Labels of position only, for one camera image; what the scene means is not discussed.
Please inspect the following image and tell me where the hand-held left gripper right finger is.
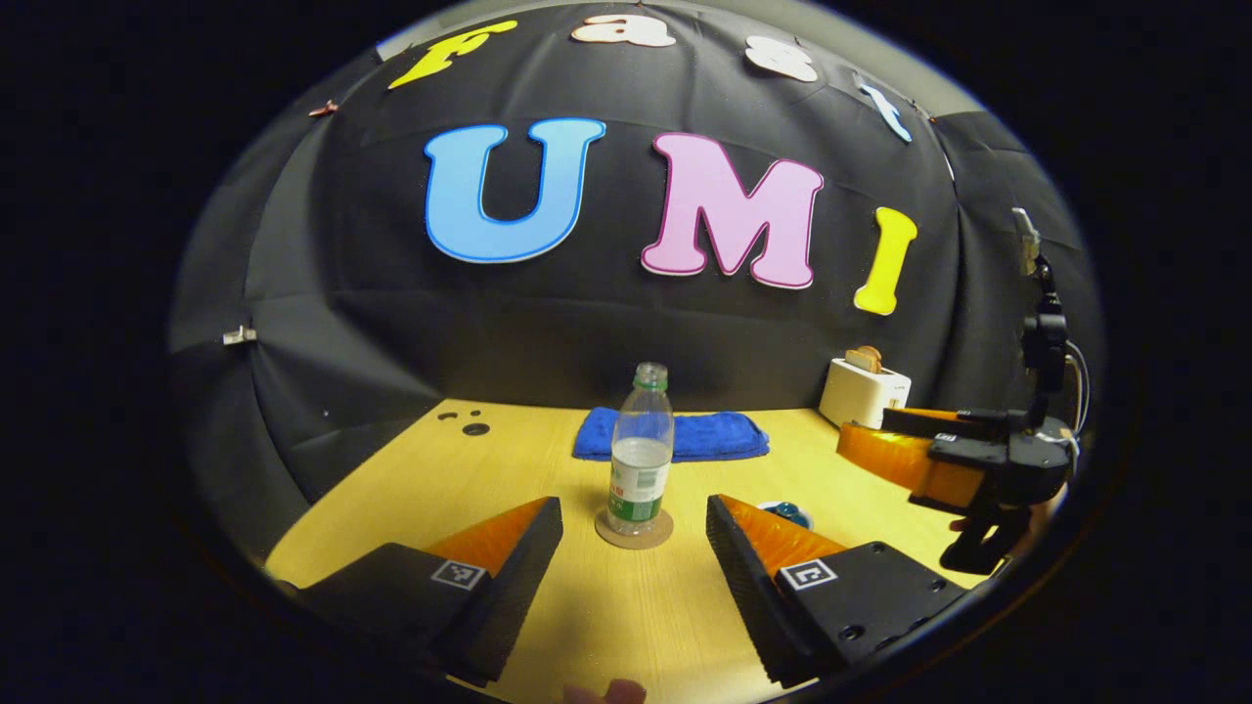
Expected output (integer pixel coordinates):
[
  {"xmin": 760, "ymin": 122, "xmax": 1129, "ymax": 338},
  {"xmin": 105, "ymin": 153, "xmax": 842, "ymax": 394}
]
[{"xmin": 706, "ymin": 494, "xmax": 969, "ymax": 688}]

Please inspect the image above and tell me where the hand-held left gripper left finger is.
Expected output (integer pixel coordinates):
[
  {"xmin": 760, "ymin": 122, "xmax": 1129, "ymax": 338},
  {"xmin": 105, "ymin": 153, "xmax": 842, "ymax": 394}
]
[{"xmin": 284, "ymin": 497, "xmax": 565, "ymax": 687}]

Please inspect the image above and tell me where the pale ceramic teacup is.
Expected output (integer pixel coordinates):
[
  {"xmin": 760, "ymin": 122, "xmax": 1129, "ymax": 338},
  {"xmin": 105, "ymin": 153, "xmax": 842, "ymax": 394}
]
[{"xmin": 756, "ymin": 500, "xmax": 815, "ymax": 532}]

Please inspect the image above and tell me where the round brown coaster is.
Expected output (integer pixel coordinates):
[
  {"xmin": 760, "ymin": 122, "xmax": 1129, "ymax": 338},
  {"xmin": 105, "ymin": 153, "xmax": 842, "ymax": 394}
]
[{"xmin": 595, "ymin": 506, "xmax": 675, "ymax": 550}]

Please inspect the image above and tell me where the clear plastic water bottle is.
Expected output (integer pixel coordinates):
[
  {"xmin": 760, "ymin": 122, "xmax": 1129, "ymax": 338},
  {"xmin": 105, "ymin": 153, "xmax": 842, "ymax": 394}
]
[{"xmin": 606, "ymin": 362, "xmax": 676, "ymax": 536}]

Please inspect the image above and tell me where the white toaster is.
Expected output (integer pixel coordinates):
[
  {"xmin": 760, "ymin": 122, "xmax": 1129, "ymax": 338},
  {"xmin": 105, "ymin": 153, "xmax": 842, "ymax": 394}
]
[{"xmin": 819, "ymin": 357, "xmax": 913, "ymax": 429}]

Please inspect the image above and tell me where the blue folded towel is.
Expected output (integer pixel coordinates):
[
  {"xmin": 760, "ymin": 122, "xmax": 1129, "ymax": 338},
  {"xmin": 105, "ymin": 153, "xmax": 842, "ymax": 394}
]
[{"xmin": 572, "ymin": 408, "xmax": 771, "ymax": 463}]

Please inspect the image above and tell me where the black backdrop cloth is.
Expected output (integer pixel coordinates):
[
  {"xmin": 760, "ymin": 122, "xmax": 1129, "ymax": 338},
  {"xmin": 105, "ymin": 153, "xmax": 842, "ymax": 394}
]
[{"xmin": 171, "ymin": 0, "xmax": 1101, "ymax": 558}]

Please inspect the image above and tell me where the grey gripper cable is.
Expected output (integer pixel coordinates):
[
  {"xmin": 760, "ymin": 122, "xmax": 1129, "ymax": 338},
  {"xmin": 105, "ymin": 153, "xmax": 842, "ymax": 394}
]
[{"xmin": 1064, "ymin": 340, "xmax": 1092, "ymax": 436}]

